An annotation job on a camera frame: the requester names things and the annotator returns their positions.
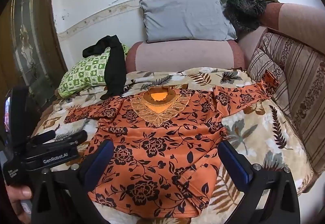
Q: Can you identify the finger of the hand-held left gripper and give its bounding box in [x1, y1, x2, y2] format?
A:
[30, 130, 57, 145]
[48, 130, 88, 148]

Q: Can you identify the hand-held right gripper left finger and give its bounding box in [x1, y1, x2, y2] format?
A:
[30, 139, 115, 224]

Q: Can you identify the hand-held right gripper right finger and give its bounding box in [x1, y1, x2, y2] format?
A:
[218, 140, 301, 224]

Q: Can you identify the orange floral blouse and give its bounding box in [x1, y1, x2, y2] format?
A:
[63, 70, 280, 218]

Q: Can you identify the person's left hand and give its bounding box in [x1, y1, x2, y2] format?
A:
[4, 183, 34, 219]

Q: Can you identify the leaf print blanket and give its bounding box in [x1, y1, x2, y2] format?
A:
[32, 66, 314, 224]

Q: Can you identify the green checkered pillow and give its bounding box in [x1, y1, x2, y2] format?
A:
[58, 43, 127, 99]

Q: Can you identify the black cloth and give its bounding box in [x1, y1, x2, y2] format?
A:
[82, 35, 127, 100]

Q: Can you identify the wooden door with glass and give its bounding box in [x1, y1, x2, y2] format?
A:
[0, 0, 68, 104]

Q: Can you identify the small striped sofa cushion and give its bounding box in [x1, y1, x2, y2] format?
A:
[247, 47, 292, 118]

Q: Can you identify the large striped sofa cushion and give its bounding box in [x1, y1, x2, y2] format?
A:
[259, 32, 325, 176]

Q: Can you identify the pink headboard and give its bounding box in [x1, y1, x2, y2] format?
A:
[126, 2, 325, 195]

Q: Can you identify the dark furry blanket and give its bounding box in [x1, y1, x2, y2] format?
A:
[223, 0, 270, 33]

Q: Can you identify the grey pillow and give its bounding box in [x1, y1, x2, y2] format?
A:
[139, 0, 238, 43]

